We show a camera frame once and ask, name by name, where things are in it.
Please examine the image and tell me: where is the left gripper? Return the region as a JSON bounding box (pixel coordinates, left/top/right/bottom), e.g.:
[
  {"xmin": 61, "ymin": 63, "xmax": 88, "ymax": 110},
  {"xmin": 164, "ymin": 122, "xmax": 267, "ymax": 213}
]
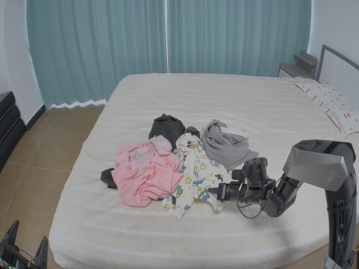
[{"xmin": 0, "ymin": 220, "xmax": 49, "ymax": 269}]

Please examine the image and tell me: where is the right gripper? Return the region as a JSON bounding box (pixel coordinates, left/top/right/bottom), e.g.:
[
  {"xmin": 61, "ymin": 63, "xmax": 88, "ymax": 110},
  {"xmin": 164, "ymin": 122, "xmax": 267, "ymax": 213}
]
[{"xmin": 217, "ymin": 182, "xmax": 247, "ymax": 202}]

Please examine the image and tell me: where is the white printed pyjama top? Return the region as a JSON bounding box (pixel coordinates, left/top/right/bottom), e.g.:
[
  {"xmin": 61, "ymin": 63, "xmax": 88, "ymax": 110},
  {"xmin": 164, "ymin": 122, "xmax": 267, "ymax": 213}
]
[{"xmin": 161, "ymin": 133, "xmax": 232, "ymax": 221}]

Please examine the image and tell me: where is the pink garment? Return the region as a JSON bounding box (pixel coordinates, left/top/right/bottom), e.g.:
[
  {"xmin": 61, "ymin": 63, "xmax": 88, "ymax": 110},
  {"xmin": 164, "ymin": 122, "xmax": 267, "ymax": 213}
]
[{"xmin": 112, "ymin": 136, "xmax": 184, "ymax": 207}]

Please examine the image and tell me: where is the black garment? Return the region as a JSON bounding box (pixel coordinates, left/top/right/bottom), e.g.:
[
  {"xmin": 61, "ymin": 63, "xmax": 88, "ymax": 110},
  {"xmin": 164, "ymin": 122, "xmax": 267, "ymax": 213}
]
[{"xmin": 149, "ymin": 114, "xmax": 202, "ymax": 153}]

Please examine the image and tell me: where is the bed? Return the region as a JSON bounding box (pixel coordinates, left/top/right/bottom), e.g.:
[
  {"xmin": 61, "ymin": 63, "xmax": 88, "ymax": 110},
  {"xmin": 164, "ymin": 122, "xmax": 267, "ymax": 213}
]
[{"xmin": 48, "ymin": 44, "xmax": 359, "ymax": 267}]

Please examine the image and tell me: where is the dark grey garment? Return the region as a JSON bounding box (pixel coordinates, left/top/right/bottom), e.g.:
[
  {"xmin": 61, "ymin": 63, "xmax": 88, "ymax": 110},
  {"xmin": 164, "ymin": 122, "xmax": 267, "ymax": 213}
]
[{"xmin": 100, "ymin": 168, "xmax": 118, "ymax": 190}]

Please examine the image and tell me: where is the black chest of drawers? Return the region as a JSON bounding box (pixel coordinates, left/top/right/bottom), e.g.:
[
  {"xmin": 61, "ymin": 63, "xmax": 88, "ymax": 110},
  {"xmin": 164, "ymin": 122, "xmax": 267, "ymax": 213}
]
[{"xmin": 0, "ymin": 91, "xmax": 26, "ymax": 173}]

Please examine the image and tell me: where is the white printed pillow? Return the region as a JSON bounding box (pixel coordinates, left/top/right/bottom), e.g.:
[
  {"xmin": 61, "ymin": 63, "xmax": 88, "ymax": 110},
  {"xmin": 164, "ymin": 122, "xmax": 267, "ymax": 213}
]
[{"xmin": 296, "ymin": 77, "xmax": 359, "ymax": 138}]

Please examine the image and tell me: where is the grey bedside table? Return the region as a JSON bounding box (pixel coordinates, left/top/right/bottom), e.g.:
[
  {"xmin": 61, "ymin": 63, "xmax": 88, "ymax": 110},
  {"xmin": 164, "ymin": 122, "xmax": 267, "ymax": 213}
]
[{"xmin": 278, "ymin": 50, "xmax": 319, "ymax": 79}]

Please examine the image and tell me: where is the blue-green curtain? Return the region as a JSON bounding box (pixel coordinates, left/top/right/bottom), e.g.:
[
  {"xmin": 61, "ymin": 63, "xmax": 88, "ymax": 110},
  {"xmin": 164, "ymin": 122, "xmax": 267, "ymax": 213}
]
[
  {"xmin": 26, "ymin": 0, "xmax": 169, "ymax": 109},
  {"xmin": 167, "ymin": 0, "xmax": 312, "ymax": 78}
]

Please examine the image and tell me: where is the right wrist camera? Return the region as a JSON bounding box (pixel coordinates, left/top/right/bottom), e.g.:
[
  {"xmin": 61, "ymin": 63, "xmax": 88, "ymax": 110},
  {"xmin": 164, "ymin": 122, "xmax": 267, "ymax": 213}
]
[{"xmin": 231, "ymin": 169, "xmax": 246, "ymax": 184}]

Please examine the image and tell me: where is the black cable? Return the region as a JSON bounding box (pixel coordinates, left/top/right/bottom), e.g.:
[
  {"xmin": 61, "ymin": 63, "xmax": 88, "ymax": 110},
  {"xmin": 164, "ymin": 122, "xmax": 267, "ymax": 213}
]
[{"xmin": 238, "ymin": 198, "xmax": 271, "ymax": 219}]

